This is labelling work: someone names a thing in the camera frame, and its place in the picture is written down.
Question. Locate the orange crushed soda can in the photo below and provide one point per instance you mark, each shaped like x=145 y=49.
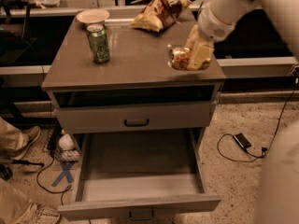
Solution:
x=178 y=57

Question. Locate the black chair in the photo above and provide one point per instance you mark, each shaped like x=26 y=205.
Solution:
x=15 y=38

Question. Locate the white round object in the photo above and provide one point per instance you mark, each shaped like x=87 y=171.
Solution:
x=66 y=143

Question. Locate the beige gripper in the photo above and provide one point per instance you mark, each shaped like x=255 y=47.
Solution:
x=212 y=26

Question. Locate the lower khaki trouser leg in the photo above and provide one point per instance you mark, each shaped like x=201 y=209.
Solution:
x=15 y=206

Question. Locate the green soda can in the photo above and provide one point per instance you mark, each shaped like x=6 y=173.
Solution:
x=97 y=37

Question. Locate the grey sneaker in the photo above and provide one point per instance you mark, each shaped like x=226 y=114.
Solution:
x=22 y=141
x=44 y=215

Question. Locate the grey drawer cabinet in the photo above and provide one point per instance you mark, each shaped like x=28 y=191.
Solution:
x=137 y=72

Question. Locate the white ceramic bowl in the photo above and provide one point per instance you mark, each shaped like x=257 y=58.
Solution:
x=93 y=16

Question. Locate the open bottom drawer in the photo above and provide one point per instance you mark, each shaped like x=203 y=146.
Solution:
x=139 y=175

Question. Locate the black power adapter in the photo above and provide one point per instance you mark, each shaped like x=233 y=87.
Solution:
x=242 y=141

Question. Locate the khaki trouser leg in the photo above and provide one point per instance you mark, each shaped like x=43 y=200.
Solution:
x=6 y=135
x=15 y=206

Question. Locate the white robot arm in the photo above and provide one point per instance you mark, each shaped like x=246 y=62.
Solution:
x=218 y=18

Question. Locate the closed middle drawer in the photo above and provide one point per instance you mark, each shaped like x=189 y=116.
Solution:
x=125 y=118

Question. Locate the upper grey sneaker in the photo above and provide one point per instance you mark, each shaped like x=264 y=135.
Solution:
x=22 y=141

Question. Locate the blue tape cross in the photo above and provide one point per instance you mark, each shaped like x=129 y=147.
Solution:
x=65 y=173

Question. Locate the brown chip bag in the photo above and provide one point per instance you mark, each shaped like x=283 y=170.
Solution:
x=159 y=14

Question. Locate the upper khaki trouser leg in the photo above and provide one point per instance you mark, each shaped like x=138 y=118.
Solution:
x=6 y=135

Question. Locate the lower grey sneaker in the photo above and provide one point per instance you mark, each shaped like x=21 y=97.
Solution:
x=44 y=215

